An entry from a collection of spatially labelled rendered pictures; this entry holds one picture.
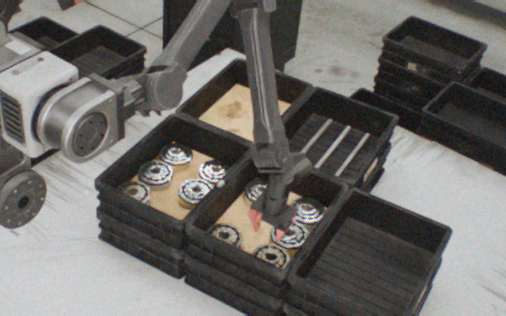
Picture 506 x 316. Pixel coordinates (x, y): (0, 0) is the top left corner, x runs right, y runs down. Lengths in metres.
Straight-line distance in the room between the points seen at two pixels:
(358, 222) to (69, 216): 0.86
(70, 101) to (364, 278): 0.99
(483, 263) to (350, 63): 2.31
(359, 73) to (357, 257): 2.42
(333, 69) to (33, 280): 2.66
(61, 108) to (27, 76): 0.09
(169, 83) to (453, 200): 1.30
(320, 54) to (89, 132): 3.22
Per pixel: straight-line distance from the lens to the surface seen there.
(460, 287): 2.29
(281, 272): 1.88
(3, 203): 1.71
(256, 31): 1.75
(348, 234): 2.15
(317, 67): 4.39
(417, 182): 2.59
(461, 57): 3.76
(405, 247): 2.16
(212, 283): 2.06
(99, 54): 3.46
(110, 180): 2.15
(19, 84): 1.42
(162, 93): 1.50
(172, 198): 2.19
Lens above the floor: 2.31
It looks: 38 degrees down
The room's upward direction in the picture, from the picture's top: 4 degrees clockwise
